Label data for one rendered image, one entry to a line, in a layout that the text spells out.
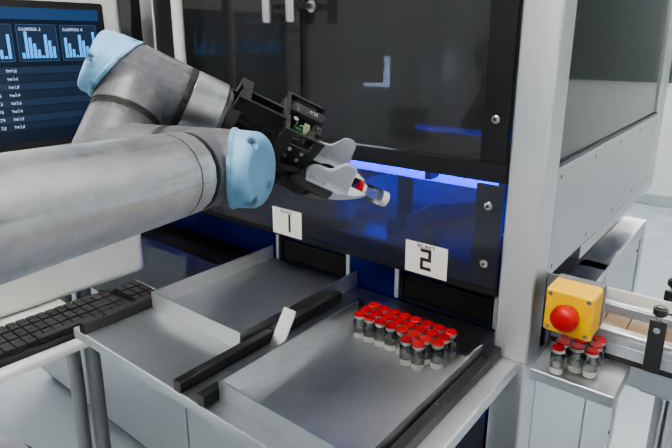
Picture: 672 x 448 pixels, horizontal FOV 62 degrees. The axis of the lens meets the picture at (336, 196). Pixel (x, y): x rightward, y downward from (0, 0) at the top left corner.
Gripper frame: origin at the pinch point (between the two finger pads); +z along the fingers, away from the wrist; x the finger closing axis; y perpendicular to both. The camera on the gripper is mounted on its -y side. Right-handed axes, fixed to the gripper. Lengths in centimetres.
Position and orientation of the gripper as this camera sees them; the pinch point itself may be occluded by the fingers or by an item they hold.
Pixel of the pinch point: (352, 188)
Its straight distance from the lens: 74.9
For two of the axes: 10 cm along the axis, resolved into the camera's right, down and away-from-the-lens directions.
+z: 8.5, 3.6, 3.9
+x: 0.0, -7.3, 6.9
